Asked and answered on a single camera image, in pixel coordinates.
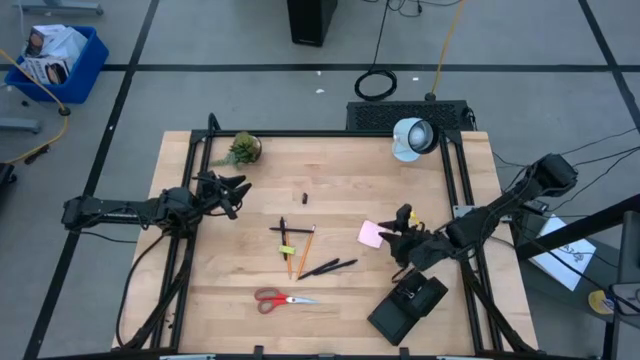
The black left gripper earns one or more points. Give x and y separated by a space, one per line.
212 192

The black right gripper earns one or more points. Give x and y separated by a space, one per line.
425 250

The pink sticky note pad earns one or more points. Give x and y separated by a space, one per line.
369 235

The black binder clip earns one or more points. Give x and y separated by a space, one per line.
304 198
416 289
407 295

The black desk organizer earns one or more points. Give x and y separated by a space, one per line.
395 320

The yellow pencil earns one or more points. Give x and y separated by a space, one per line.
289 265
306 252

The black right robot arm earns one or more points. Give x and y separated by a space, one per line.
500 205

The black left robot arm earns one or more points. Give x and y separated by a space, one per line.
115 210

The potted green succulent plant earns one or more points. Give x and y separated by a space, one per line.
244 149

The white spotlight lamp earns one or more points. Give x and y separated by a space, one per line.
411 140

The black perforated computer case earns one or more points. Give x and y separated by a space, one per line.
380 116

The black metal stand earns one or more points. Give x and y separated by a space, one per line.
575 231

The black computer tower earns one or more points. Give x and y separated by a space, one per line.
310 20

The blue plastic bin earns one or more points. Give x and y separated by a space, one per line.
85 75

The yellow tape roll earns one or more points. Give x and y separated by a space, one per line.
597 302

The white printed cardboard box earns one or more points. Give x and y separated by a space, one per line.
40 70
62 45

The grey metal table foot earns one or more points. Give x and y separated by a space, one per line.
60 8
20 125

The black aluminium table frame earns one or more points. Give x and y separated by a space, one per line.
300 133

